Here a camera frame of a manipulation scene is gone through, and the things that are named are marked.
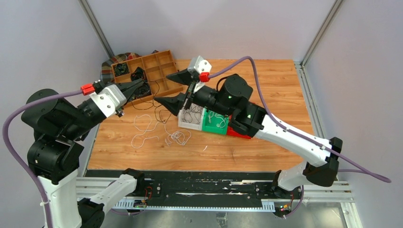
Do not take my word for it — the black coiled strap four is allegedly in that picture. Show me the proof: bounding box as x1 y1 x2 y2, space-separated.
132 83 152 100

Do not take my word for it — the plaid cloth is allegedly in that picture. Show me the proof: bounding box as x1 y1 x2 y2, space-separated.
100 50 178 82

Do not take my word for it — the white plastic bin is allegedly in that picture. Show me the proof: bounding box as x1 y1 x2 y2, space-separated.
178 104 204 131

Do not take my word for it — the green plastic bin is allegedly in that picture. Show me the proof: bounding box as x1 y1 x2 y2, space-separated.
201 108 229 135

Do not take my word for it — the black coiled strap one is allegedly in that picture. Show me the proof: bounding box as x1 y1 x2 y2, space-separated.
114 63 130 77

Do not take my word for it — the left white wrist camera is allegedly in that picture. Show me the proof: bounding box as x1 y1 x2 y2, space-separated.
89 85 122 118

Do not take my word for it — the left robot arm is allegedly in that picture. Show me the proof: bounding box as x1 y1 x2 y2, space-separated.
21 79 146 228

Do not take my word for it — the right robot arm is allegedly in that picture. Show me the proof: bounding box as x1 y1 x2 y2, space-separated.
155 70 342 198

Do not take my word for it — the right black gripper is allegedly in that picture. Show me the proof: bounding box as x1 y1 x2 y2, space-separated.
153 69 231 118

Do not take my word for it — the red plastic bin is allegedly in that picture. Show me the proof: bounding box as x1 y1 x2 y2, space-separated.
226 126 251 139

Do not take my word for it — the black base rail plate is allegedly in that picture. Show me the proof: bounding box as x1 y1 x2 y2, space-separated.
115 170 304 209

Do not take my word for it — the black coiled strap two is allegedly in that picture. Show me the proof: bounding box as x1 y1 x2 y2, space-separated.
130 66 146 83

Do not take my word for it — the wooden compartment tray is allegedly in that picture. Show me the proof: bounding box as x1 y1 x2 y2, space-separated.
111 50 183 105

